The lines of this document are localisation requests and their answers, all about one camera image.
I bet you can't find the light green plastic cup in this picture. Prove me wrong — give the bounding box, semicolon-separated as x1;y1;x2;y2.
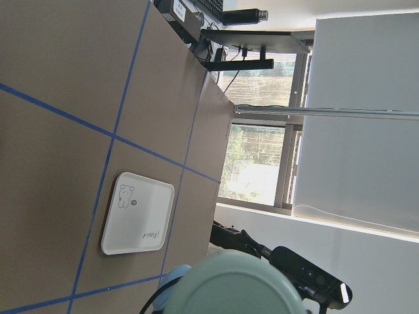
164;251;306;313

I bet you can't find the cream rabbit tray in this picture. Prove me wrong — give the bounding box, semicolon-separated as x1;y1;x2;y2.
101;172;175;255

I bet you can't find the black labelled box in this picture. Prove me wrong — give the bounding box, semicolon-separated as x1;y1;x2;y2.
153;0;202;44

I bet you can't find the black water bottle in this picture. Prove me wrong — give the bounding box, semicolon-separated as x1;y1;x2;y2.
221;9;268;26

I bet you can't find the black keyboard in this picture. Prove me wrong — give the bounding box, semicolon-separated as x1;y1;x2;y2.
192;0;224;18

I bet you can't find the aluminium frame post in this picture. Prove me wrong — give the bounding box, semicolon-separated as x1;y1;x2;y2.
233;104;418;121

